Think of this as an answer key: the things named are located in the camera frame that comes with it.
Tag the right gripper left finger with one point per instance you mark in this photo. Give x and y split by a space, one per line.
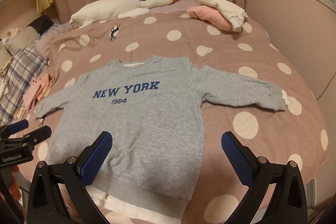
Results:
46 203

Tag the grey New York sweatshirt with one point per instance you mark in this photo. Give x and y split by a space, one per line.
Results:
153 111

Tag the blue plaid cloth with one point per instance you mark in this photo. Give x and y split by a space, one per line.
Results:
27 64

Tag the pink and orange clothes pile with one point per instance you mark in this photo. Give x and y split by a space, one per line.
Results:
38 89

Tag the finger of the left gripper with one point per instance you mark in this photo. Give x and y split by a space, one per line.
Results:
35 137
10 129

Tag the white goose plush toy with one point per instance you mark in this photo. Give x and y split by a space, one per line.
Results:
111 9

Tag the grey and black pillow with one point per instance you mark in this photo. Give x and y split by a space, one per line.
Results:
29 34

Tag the pink polka dot bedspread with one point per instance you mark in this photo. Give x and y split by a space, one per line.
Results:
298 133

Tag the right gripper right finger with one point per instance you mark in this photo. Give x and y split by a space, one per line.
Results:
288 203

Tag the folded pink garment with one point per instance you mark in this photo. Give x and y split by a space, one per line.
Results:
212 15

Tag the folded cream white garment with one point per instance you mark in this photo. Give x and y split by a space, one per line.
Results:
231 12

